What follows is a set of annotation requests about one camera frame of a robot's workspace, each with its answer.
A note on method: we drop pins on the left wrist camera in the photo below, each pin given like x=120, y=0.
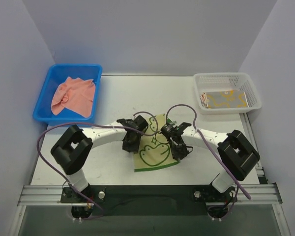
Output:
x=171, y=122

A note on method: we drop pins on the yellow patterned towel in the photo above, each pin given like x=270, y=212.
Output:
x=226, y=99

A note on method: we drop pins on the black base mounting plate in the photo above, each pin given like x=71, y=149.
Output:
x=148, y=200

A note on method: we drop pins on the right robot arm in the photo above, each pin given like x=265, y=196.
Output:
x=232, y=150

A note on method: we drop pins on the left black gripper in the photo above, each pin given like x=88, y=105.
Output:
x=131, y=143

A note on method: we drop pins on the orange lion print towel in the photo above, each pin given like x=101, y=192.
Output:
x=203, y=99

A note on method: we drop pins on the pink towel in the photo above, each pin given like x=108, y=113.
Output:
x=74, y=94

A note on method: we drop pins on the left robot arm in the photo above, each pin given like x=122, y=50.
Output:
x=74, y=146

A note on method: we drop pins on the blue plastic bin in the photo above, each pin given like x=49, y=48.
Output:
x=56, y=75

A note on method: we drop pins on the cream green patterned towel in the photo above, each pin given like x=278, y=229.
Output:
x=154, y=151

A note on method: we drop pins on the white perforated plastic basket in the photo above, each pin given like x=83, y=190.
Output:
x=206, y=82

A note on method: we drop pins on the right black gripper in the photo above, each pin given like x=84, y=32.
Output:
x=179, y=151

